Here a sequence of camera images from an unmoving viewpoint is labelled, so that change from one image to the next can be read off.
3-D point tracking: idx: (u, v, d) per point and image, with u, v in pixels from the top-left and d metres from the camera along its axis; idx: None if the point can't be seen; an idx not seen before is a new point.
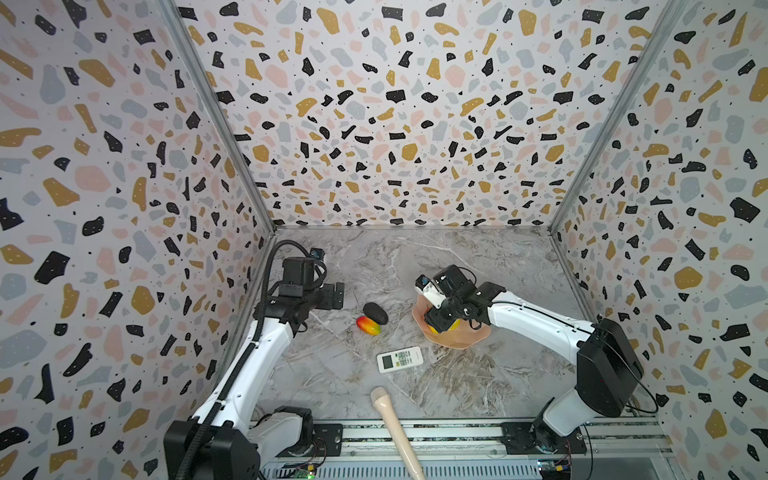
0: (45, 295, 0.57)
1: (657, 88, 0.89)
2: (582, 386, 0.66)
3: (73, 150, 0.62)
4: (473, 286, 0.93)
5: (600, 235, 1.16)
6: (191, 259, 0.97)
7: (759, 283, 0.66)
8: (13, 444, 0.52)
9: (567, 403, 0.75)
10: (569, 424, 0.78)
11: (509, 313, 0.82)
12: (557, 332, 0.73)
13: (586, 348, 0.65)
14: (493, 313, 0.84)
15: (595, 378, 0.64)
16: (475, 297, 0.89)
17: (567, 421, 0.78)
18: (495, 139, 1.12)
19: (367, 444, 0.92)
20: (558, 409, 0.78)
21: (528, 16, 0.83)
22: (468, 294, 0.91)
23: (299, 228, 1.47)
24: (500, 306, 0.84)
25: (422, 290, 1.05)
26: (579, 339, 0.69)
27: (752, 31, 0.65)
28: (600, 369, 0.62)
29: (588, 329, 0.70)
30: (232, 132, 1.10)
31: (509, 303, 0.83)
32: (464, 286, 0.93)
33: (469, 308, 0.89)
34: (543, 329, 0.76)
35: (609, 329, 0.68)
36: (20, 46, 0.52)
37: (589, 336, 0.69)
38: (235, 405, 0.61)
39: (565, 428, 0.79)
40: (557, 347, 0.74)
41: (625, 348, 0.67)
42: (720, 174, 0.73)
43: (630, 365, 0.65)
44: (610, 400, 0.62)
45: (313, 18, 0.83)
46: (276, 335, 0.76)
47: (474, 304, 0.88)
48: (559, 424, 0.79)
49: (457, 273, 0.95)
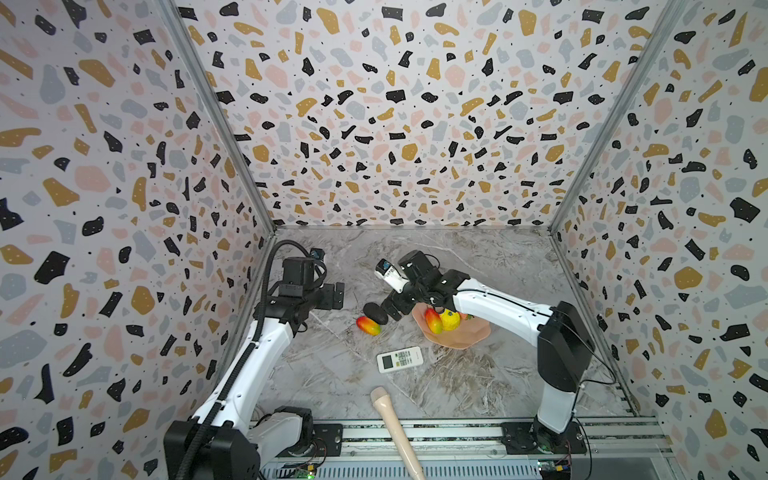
0: (45, 295, 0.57)
1: (657, 88, 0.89)
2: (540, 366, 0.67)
3: (73, 150, 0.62)
4: (439, 275, 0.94)
5: (600, 235, 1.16)
6: (191, 259, 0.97)
7: (759, 283, 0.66)
8: (13, 444, 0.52)
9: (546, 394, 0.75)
10: (558, 418, 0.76)
11: (474, 300, 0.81)
12: (518, 316, 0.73)
13: (545, 330, 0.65)
14: (458, 301, 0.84)
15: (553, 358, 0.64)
16: (441, 286, 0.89)
17: (555, 414, 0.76)
18: (495, 139, 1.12)
19: (367, 444, 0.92)
20: (544, 403, 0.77)
21: (528, 16, 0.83)
22: (434, 282, 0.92)
23: (299, 228, 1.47)
24: (464, 293, 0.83)
25: (383, 275, 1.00)
26: (538, 322, 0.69)
27: (752, 31, 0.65)
28: (558, 349, 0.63)
29: (547, 312, 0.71)
30: (232, 132, 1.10)
31: (473, 290, 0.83)
32: (430, 274, 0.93)
33: (435, 297, 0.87)
34: (504, 314, 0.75)
35: (566, 309, 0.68)
36: (20, 46, 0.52)
37: (548, 318, 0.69)
38: (235, 405, 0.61)
39: (558, 424, 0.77)
40: (520, 333, 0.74)
41: (581, 326, 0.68)
42: (720, 174, 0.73)
43: (586, 342, 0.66)
44: (567, 376, 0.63)
45: (313, 18, 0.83)
46: (276, 335, 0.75)
47: (439, 292, 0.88)
48: (552, 420, 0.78)
49: (423, 260, 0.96)
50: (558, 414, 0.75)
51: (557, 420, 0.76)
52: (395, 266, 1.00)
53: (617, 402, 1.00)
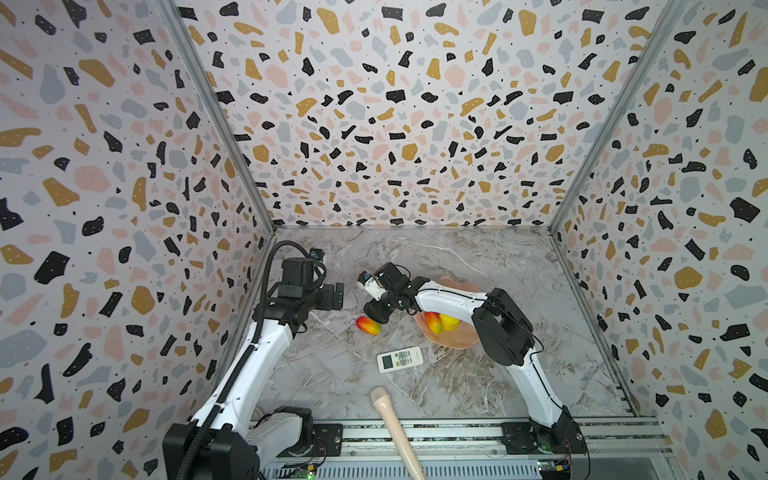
0: (45, 295, 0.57)
1: (657, 88, 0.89)
2: (484, 345, 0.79)
3: (73, 150, 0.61)
4: (407, 281, 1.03)
5: (600, 235, 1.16)
6: (191, 259, 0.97)
7: (759, 283, 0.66)
8: (13, 444, 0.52)
9: (522, 386, 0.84)
10: (539, 407, 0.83)
11: (429, 297, 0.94)
12: (461, 303, 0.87)
13: (479, 312, 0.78)
14: (420, 300, 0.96)
15: (490, 335, 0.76)
16: (407, 289, 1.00)
17: (537, 405, 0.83)
18: (495, 139, 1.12)
19: (367, 444, 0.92)
20: (525, 396, 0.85)
21: (528, 16, 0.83)
22: (403, 287, 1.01)
23: (299, 228, 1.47)
24: (423, 292, 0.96)
25: (362, 285, 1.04)
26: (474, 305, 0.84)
27: (752, 31, 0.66)
28: (489, 327, 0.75)
29: (481, 297, 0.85)
30: (232, 132, 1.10)
31: (429, 288, 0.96)
32: (400, 280, 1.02)
33: (403, 301, 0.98)
34: (452, 303, 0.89)
35: (499, 296, 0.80)
36: (20, 46, 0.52)
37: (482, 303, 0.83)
38: (235, 408, 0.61)
39: (544, 416, 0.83)
40: (467, 317, 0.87)
41: (515, 309, 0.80)
42: (720, 174, 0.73)
43: (519, 322, 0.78)
44: (503, 350, 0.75)
45: (313, 18, 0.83)
46: (275, 337, 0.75)
47: (406, 296, 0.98)
48: (539, 412, 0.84)
49: (394, 269, 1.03)
50: (537, 402, 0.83)
51: (542, 410, 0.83)
52: (375, 276, 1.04)
53: (617, 402, 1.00)
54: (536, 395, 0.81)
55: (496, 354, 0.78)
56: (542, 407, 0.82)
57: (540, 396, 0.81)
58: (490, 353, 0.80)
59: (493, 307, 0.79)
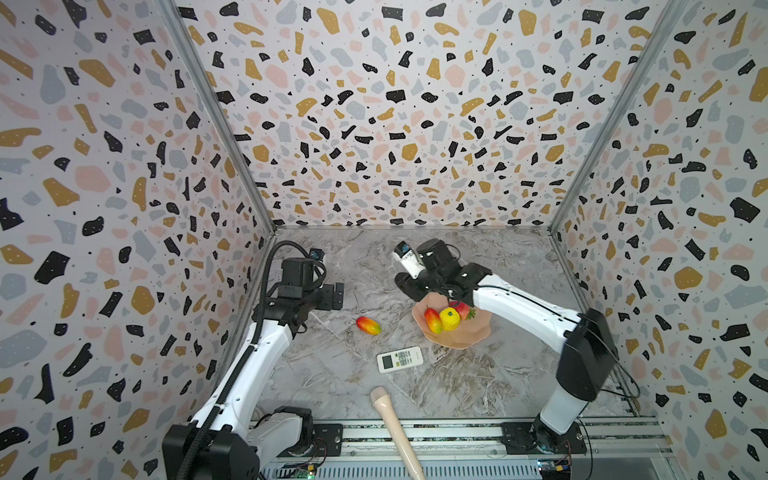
0: (45, 295, 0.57)
1: (657, 88, 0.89)
2: (560, 372, 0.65)
3: (73, 150, 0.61)
4: (459, 267, 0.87)
5: (600, 235, 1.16)
6: (191, 259, 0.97)
7: (759, 283, 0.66)
8: (13, 444, 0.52)
9: (554, 399, 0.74)
10: (562, 421, 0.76)
11: (495, 298, 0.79)
12: (544, 319, 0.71)
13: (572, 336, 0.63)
14: (482, 299, 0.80)
15: (576, 365, 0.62)
16: (462, 279, 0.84)
17: (560, 417, 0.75)
18: (495, 139, 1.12)
19: (367, 444, 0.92)
20: (552, 405, 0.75)
21: (528, 16, 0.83)
22: (454, 276, 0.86)
23: (299, 228, 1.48)
24: (486, 290, 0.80)
25: (400, 257, 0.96)
26: (565, 328, 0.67)
27: (752, 31, 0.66)
28: (583, 357, 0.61)
29: (575, 318, 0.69)
30: (232, 132, 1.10)
31: (495, 287, 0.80)
32: (451, 266, 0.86)
33: (454, 290, 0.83)
34: (527, 314, 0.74)
35: (595, 319, 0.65)
36: (21, 46, 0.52)
37: (575, 325, 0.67)
38: (234, 408, 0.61)
39: (556, 425, 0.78)
40: (544, 336, 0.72)
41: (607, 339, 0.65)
42: (720, 174, 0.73)
43: (610, 355, 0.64)
44: (587, 385, 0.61)
45: (313, 18, 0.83)
46: (275, 337, 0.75)
47: (459, 285, 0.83)
48: (552, 420, 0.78)
49: (444, 249, 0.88)
50: (565, 417, 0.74)
51: (557, 421, 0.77)
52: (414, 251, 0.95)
53: (617, 402, 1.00)
54: (567, 412, 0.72)
55: (569, 385, 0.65)
56: (562, 421, 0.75)
57: (570, 414, 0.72)
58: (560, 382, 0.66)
59: (585, 332, 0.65)
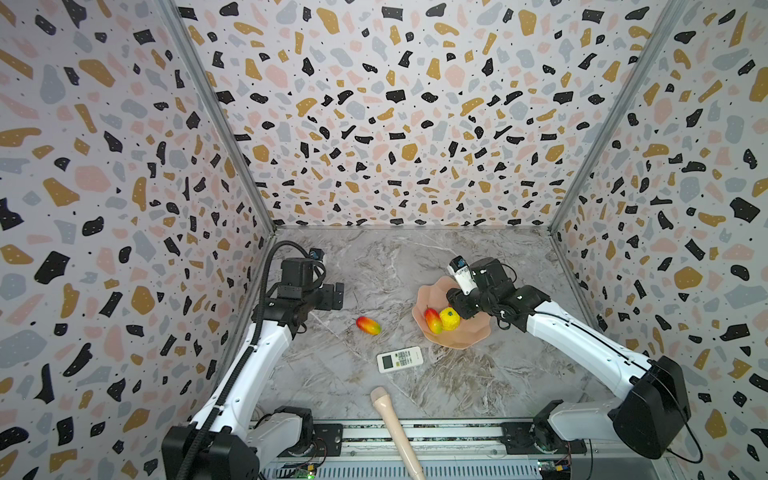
0: (45, 295, 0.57)
1: (657, 88, 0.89)
2: (620, 419, 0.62)
3: (74, 150, 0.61)
4: (512, 290, 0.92)
5: (600, 235, 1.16)
6: (191, 259, 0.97)
7: (759, 283, 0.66)
8: (13, 444, 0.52)
9: (580, 417, 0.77)
10: (569, 431, 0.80)
11: (552, 328, 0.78)
12: (607, 360, 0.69)
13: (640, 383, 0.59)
14: (539, 328, 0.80)
15: (642, 415, 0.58)
16: (514, 300, 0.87)
17: (570, 427, 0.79)
18: (495, 139, 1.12)
19: (367, 444, 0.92)
20: (569, 417, 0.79)
21: (528, 16, 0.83)
22: (506, 296, 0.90)
23: (299, 228, 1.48)
24: (544, 318, 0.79)
25: (456, 270, 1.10)
26: (632, 374, 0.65)
27: (752, 31, 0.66)
28: (653, 409, 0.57)
29: (643, 364, 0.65)
30: (232, 132, 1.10)
31: (554, 317, 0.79)
32: (504, 287, 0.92)
33: (506, 311, 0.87)
34: (588, 351, 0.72)
35: (667, 370, 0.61)
36: (21, 46, 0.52)
37: (644, 372, 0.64)
38: (234, 410, 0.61)
39: (562, 431, 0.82)
40: (604, 376, 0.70)
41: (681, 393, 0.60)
42: (720, 174, 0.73)
43: (680, 411, 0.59)
44: (651, 440, 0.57)
45: (313, 18, 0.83)
46: (275, 338, 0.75)
47: (512, 306, 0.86)
48: (560, 425, 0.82)
49: (498, 270, 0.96)
50: (575, 430, 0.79)
51: (566, 430, 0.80)
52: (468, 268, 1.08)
53: None
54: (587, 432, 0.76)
55: (629, 434, 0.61)
56: (572, 432, 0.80)
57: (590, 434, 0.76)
58: (618, 429, 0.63)
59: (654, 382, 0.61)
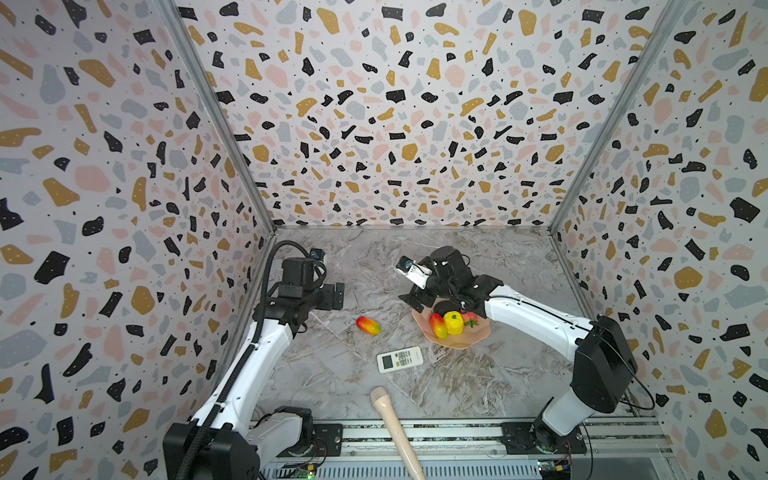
0: (45, 295, 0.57)
1: (657, 88, 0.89)
2: (577, 383, 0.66)
3: (73, 150, 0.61)
4: (470, 278, 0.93)
5: (600, 235, 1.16)
6: (191, 259, 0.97)
7: (759, 283, 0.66)
8: (13, 444, 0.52)
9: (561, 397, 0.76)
10: (560, 418, 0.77)
11: (507, 308, 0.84)
12: (555, 328, 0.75)
13: (584, 345, 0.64)
14: (494, 308, 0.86)
15: (592, 374, 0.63)
16: (473, 290, 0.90)
17: (560, 415, 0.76)
18: (495, 139, 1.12)
19: (367, 444, 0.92)
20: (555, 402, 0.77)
21: (528, 16, 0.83)
22: (465, 286, 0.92)
23: (299, 228, 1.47)
24: (497, 301, 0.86)
25: (405, 272, 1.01)
26: (577, 336, 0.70)
27: (752, 31, 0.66)
28: (596, 364, 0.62)
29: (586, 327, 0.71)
30: (232, 132, 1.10)
31: (506, 298, 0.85)
32: (461, 276, 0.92)
33: (466, 301, 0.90)
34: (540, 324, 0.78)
35: (608, 327, 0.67)
36: (20, 46, 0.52)
37: (587, 333, 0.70)
38: (235, 407, 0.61)
39: (557, 425, 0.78)
40: (555, 344, 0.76)
41: (623, 346, 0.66)
42: (720, 174, 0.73)
43: (626, 363, 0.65)
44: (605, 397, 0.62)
45: (313, 18, 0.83)
46: (276, 336, 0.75)
47: (471, 297, 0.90)
48: (553, 419, 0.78)
49: (459, 260, 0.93)
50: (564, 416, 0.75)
51: (560, 422, 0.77)
52: (416, 264, 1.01)
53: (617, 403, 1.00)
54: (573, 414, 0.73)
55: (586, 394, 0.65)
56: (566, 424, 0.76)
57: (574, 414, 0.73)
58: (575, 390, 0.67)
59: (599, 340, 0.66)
